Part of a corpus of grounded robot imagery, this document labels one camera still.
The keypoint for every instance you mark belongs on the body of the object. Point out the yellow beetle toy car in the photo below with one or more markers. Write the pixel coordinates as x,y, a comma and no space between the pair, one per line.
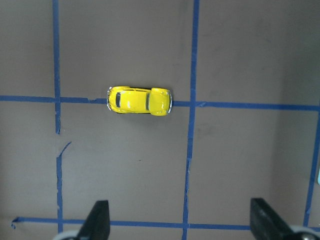
133,100

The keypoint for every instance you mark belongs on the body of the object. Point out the light blue plastic bin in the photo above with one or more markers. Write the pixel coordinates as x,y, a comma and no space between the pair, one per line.
318,177

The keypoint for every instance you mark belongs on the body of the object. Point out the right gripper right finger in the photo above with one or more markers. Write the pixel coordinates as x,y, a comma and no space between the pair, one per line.
266,224

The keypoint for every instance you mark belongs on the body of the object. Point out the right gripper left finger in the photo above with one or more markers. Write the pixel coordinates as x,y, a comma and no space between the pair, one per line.
97,224

